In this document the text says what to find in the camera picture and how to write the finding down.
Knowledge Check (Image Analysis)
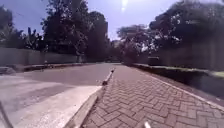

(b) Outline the grey asphalt road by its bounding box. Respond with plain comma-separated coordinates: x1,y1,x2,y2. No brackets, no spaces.
0,62,118,114

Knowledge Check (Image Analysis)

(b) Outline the red brick path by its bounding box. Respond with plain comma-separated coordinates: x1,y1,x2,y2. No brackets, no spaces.
81,64,224,128

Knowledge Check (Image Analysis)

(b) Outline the row of trees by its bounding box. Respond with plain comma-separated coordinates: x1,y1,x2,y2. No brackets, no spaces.
0,0,113,63
113,0,224,65

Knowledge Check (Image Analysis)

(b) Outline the row of kerb stones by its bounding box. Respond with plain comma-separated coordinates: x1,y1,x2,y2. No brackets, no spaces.
64,67,116,128

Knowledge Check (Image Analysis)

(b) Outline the robot's own part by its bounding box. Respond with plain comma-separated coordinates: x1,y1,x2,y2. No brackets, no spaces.
142,121,152,128

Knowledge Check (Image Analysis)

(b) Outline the pale kerb line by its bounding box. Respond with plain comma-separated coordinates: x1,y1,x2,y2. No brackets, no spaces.
132,65,224,110

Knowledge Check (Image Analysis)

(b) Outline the pale concrete driveway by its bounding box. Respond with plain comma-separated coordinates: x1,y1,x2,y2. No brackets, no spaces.
0,74,103,128

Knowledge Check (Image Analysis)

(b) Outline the pale wall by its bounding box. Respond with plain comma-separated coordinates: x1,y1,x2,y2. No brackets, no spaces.
0,47,86,73

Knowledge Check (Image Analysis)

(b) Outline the grey wall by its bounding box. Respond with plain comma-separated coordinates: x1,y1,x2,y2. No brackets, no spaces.
135,39,224,72

